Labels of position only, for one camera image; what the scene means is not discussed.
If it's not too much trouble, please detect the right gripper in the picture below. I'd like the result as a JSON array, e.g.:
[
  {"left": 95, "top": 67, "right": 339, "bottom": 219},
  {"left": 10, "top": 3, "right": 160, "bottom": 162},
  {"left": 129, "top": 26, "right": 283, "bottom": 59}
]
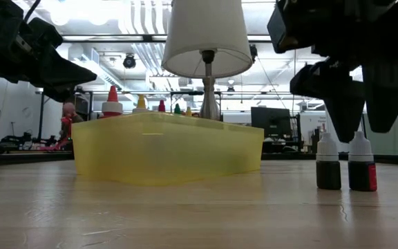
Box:
[{"left": 290, "top": 0, "right": 398, "bottom": 144}]

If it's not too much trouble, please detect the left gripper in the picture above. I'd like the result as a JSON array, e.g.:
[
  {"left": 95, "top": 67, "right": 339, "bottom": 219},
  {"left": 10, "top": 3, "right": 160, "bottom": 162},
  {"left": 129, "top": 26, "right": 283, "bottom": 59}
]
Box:
[{"left": 0, "top": 0, "right": 98, "bottom": 103}]

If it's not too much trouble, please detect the orange food coloring bottle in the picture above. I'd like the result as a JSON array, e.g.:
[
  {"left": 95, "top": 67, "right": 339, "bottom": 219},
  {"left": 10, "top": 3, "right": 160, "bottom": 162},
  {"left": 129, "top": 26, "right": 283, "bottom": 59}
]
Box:
[{"left": 132, "top": 93, "right": 151, "bottom": 114}]

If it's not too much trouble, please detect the person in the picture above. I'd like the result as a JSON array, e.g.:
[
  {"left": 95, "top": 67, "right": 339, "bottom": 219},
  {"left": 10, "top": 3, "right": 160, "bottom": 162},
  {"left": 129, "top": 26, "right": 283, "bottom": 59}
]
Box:
[{"left": 59, "top": 102, "right": 85, "bottom": 150}]

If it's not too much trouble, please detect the black-legged background table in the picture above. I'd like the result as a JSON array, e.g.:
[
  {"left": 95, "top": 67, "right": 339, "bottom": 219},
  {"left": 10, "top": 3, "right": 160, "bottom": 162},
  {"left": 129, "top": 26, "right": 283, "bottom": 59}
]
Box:
[{"left": 35, "top": 90, "right": 95, "bottom": 150}]

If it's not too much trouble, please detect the small white-cap dropper bottle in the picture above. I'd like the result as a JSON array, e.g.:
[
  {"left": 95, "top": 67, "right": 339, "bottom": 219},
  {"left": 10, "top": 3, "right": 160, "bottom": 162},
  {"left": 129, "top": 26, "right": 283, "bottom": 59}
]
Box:
[{"left": 315, "top": 132, "right": 342, "bottom": 190}]

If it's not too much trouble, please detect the black desk monitor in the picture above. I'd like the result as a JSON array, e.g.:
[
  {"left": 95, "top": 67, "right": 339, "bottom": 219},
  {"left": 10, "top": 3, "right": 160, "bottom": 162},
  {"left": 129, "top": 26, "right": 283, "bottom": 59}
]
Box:
[{"left": 250, "top": 106, "right": 292, "bottom": 141}]

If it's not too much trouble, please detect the yellow translucent plastic bin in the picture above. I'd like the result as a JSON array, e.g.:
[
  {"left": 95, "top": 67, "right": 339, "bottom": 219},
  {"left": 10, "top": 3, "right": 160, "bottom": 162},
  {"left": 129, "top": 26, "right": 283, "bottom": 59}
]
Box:
[{"left": 70, "top": 111, "right": 265, "bottom": 187}]

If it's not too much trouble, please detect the white shade table lamp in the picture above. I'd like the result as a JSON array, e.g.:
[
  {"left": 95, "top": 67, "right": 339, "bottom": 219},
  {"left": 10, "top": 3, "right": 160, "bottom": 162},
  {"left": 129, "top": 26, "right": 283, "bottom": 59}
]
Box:
[{"left": 160, "top": 0, "right": 254, "bottom": 122}]

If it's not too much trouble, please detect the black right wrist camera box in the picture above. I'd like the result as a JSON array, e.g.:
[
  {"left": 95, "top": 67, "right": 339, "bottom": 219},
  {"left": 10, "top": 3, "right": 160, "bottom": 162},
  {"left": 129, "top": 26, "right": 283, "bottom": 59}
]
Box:
[{"left": 267, "top": 0, "right": 311, "bottom": 54}]

